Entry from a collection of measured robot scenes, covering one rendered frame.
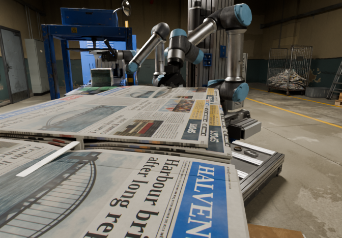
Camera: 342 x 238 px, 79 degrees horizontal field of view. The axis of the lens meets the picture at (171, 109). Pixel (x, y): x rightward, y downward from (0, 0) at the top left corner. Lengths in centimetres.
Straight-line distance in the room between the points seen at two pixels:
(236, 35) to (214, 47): 36
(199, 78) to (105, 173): 140
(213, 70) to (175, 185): 144
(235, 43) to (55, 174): 116
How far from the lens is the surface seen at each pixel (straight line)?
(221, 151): 25
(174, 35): 96
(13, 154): 28
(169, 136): 26
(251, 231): 85
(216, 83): 135
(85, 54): 498
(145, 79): 1008
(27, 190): 20
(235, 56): 126
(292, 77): 855
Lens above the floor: 115
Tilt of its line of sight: 13 degrees down
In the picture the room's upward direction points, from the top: straight up
